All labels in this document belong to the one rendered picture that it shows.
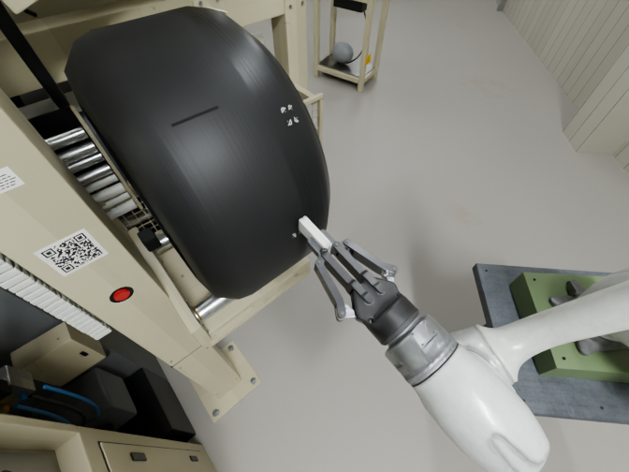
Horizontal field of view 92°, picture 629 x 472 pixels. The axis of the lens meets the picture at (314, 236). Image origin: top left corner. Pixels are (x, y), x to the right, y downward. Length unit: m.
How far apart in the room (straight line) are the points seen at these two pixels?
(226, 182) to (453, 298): 1.70
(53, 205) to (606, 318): 0.80
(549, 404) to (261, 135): 1.08
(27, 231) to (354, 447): 1.44
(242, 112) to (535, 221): 2.36
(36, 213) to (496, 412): 0.67
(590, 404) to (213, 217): 1.16
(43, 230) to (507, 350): 0.75
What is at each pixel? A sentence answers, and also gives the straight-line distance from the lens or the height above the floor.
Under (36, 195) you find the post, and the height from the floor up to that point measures 1.34.
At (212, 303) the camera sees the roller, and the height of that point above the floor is 0.92.
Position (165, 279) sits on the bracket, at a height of 0.95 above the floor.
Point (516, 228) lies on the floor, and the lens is 2.51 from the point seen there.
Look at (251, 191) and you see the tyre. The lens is 0.48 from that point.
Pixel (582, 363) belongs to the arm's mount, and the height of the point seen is 0.74.
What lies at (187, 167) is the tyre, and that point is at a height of 1.37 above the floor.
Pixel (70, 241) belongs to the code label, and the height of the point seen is 1.25.
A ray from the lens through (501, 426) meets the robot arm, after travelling 0.47.
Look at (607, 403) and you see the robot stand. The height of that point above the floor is 0.65.
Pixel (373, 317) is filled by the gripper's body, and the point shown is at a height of 1.22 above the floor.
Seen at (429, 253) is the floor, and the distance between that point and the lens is 2.11.
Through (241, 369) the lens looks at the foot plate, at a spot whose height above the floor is 0.01.
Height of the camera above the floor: 1.65
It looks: 54 degrees down
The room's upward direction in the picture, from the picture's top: straight up
